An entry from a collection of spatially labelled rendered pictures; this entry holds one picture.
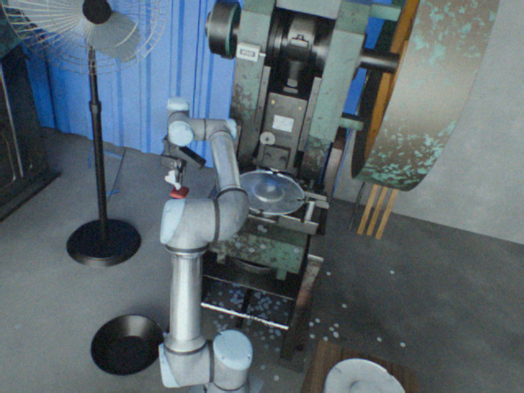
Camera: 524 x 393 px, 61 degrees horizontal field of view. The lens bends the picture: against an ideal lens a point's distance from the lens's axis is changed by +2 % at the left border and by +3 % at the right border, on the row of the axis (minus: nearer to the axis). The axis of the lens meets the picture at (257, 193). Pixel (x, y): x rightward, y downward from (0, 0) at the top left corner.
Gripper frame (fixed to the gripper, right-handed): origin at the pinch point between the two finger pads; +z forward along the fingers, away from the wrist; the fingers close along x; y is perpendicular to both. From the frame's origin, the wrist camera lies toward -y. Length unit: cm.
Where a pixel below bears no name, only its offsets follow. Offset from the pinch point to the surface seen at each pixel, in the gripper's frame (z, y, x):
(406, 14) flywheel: -66, -67, -50
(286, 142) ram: -21.7, -35.6, -14.5
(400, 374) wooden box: 43, -98, 22
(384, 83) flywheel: -40, -67, -48
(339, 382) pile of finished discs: 40, -74, 35
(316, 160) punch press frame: -3, -49, -40
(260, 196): -1.1, -31.0, -4.9
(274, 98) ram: -37.5, -28.3, -14.5
